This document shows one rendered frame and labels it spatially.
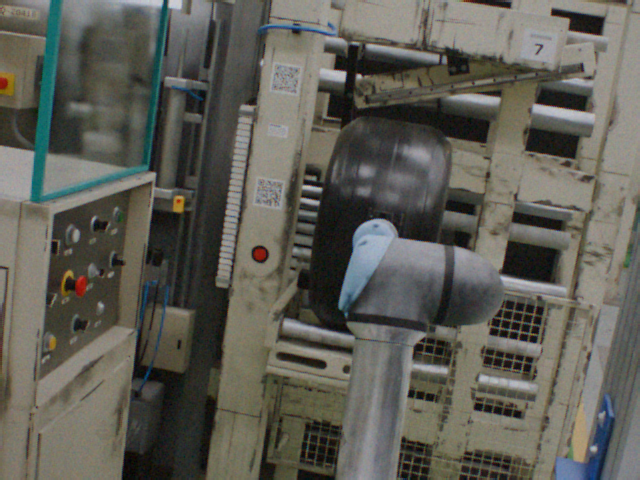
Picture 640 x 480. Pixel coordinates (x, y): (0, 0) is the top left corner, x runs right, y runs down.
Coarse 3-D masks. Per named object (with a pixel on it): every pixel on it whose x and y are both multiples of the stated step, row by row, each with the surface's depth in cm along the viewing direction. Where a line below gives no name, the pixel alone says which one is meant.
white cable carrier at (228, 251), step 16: (240, 128) 230; (240, 144) 230; (240, 160) 232; (240, 176) 232; (240, 192) 236; (240, 208) 236; (224, 224) 235; (224, 240) 235; (224, 256) 236; (224, 272) 237
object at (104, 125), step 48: (96, 0) 159; (144, 0) 183; (48, 48) 146; (96, 48) 164; (144, 48) 188; (48, 96) 147; (96, 96) 168; (144, 96) 194; (48, 144) 151; (96, 144) 172; (144, 144) 200; (48, 192) 155
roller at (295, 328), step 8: (288, 320) 229; (296, 320) 229; (280, 328) 228; (288, 328) 228; (296, 328) 227; (304, 328) 227; (312, 328) 227; (320, 328) 227; (328, 328) 227; (336, 328) 228; (288, 336) 229; (296, 336) 228; (304, 336) 228; (312, 336) 227; (320, 336) 227; (328, 336) 226; (336, 336) 226; (344, 336) 226; (352, 336) 226; (336, 344) 227; (344, 344) 226; (352, 344) 226; (416, 344) 226
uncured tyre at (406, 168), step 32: (352, 128) 222; (384, 128) 222; (416, 128) 224; (352, 160) 213; (384, 160) 213; (416, 160) 213; (448, 160) 219; (352, 192) 210; (384, 192) 209; (416, 192) 209; (320, 224) 213; (352, 224) 209; (416, 224) 208; (320, 256) 213; (320, 288) 217; (320, 320) 229
